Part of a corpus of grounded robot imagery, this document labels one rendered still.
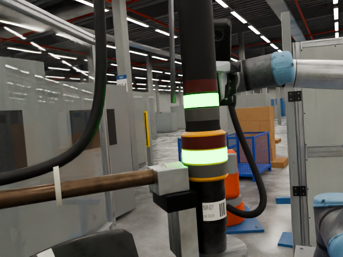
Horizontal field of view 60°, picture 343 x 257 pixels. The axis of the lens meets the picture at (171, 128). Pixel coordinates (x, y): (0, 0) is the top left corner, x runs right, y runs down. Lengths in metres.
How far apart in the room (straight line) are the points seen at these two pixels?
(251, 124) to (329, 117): 6.17
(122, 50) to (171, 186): 6.88
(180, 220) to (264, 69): 0.49
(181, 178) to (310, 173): 1.93
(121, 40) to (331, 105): 5.65
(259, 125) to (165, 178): 7.95
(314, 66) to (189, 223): 0.64
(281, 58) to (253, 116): 7.55
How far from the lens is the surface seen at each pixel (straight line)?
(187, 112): 0.28
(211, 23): 0.29
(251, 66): 0.71
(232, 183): 4.14
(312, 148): 2.15
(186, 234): 0.28
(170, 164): 0.27
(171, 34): 0.30
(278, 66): 0.71
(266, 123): 8.18
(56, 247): 0.42
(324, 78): 0.85
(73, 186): 0.25
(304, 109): 2.12
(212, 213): 0.29
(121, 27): 7.23
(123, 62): 7.05
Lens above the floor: 1.60
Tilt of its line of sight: 3 degrees down
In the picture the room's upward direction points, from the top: 4 degrees counter-clockwise
